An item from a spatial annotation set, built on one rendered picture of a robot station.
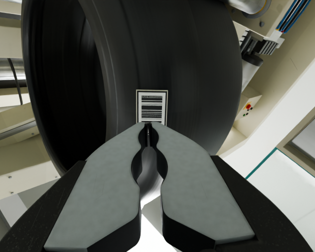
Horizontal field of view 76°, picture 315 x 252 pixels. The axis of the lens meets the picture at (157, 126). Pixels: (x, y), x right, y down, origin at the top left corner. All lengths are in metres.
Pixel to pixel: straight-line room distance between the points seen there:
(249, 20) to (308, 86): 2.32
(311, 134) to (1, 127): 1.13
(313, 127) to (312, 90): 1.94
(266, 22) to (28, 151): 0.90
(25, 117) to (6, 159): 0.17
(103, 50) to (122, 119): 0.09
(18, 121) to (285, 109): 2.66
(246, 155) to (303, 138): 2.31
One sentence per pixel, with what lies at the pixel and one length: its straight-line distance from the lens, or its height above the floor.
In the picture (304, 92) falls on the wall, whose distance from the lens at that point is 2.83.
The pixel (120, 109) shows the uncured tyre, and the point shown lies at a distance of 0.28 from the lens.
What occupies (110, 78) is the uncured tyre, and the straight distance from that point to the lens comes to 0.28.
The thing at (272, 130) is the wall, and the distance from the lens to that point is 2.98.
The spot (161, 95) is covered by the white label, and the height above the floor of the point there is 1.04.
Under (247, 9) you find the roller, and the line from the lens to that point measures 0.50.
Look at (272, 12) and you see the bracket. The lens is 0.53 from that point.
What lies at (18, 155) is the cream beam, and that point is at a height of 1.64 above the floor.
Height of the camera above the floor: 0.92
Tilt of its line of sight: 35 degrees up
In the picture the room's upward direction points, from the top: 155 degrees counter-clockwise
